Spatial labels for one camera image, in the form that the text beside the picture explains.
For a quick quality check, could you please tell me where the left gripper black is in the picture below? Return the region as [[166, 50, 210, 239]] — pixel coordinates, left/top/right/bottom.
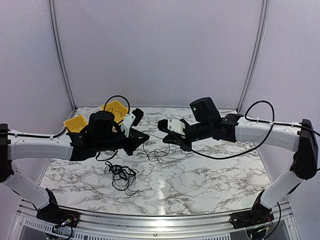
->
[[94, 128, 149, 155]]

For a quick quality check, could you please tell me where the purple cable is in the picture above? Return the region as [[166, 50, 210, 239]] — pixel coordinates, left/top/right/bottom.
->
[[107, 106, 125, 118]]

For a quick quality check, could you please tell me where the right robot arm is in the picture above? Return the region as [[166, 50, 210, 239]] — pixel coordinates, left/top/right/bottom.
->
[[157, 97, 319, 224]]

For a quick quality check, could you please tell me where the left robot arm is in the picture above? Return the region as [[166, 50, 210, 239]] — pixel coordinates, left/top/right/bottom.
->
[[0, 108, 149, 223]]

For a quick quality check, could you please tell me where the yellow bin far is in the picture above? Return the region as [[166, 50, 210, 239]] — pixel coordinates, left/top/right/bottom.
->
[[100, 100, 128, 123]]

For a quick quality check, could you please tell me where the yellow bin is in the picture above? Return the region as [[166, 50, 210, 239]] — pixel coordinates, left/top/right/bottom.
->
[[100, 100, 128, 123], [63, 115, 88, 133]]

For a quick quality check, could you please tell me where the white bin middle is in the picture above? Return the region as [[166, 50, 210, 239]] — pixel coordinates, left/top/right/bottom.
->
[[82, 106, 103, 121]]

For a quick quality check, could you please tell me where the yellow bin near left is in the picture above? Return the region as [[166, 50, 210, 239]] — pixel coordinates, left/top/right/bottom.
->
[[63, 115, 88, 133]]

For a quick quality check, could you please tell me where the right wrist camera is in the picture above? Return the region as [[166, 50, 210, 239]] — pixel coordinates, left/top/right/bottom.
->
[[157, 118, 186, 136]]

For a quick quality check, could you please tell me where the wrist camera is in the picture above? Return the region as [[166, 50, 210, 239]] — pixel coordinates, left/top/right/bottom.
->
[[157, 118, 186, 136], [120, 108, 144, 138]]

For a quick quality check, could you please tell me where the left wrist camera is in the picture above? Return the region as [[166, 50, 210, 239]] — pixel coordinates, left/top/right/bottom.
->
[[120, 108, 144, 138]]

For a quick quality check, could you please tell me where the black tangled cable bundle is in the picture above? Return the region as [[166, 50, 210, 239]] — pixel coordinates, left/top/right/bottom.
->
[[103, 161, 141, 197]]

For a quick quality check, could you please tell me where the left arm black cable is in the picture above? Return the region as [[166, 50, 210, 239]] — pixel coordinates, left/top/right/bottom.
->
[[94, 94, 131, 162]]

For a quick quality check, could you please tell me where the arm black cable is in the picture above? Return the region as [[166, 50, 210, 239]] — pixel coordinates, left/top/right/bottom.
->
[[172, 99, 320, 173], [94, 94, 131, 162]]

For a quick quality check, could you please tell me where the aluminium front rail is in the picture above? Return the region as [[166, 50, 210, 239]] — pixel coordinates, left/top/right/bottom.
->
[[8, 199, 301, 240]]

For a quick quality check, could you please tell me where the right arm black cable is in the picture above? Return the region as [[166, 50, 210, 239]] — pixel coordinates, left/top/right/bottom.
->
[[172, 99, 320, 173]]

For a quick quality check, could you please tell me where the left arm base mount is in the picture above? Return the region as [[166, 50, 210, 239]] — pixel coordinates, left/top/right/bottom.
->
[[36, 203, 80, 228]]

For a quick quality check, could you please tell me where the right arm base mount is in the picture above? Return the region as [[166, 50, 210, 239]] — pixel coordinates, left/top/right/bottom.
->
[[229, 206, 274, 229]]

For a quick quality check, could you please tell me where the left corner aluminium post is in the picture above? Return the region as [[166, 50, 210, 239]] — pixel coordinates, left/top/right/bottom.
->
[[47, 0, 77, 111]]

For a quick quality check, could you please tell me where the corner aluminium post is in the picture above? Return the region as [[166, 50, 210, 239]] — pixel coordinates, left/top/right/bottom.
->
[[236, 0, 269, 113], [47, 0, 77, 111]]

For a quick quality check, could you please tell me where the right corner aluminium post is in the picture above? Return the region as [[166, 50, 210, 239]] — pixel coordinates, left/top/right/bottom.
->
[[236, 0, 269, 113]]

